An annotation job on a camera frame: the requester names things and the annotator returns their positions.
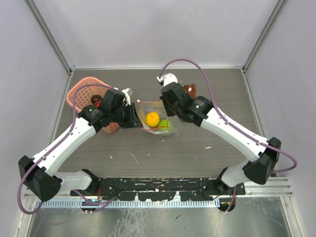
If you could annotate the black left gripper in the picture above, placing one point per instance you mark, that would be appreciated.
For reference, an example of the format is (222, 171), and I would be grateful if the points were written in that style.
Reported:
(130, 123)

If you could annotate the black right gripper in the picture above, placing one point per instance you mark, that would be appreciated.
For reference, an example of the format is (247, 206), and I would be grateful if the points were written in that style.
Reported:
(169, 112)

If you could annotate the orange yellow fruit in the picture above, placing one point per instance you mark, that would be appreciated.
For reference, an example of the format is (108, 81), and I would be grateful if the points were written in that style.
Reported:
(152, 119)

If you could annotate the clear zip top bag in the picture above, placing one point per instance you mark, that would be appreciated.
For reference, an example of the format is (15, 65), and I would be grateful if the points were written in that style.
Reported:
(156, 106)

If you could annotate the light green apple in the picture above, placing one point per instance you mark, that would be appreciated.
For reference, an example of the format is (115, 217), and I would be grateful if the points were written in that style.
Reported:
(165, 125)

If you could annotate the red tomato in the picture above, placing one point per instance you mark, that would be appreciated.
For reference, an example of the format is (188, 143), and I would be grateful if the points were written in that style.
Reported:
(97, 103)

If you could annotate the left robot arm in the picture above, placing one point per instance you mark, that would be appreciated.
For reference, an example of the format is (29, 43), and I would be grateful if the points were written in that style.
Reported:
(40, 173)

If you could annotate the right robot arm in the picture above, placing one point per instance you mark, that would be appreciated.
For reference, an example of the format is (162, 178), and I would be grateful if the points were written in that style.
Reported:
(261, 153)

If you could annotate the brown cloth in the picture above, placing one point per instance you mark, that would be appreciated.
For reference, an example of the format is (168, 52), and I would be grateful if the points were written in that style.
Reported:
(191, 90)

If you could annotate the dark brown round fruit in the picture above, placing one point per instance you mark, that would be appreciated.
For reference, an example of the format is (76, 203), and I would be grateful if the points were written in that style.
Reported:
(95, 98)

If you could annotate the pink plastic basket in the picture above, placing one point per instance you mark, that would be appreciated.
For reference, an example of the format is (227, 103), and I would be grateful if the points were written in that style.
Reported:
(81, 93)

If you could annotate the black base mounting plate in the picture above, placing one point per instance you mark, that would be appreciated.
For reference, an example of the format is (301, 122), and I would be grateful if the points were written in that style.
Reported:
(158, 189)

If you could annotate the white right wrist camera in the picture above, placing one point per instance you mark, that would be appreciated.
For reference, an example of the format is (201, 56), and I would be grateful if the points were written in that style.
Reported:
(167, 79)

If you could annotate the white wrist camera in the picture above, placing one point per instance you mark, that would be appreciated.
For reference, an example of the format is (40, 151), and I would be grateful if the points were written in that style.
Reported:
(167, 79)
(127, 93)

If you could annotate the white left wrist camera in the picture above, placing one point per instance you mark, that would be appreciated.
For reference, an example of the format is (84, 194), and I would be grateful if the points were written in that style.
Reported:
(127, 93)

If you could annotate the white slotted cable duct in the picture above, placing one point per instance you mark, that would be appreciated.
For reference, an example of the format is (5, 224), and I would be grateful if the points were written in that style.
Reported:
(175, 203)

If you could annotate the aluminium frame rail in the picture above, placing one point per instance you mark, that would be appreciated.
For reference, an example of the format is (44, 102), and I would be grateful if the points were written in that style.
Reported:
(274, 187)

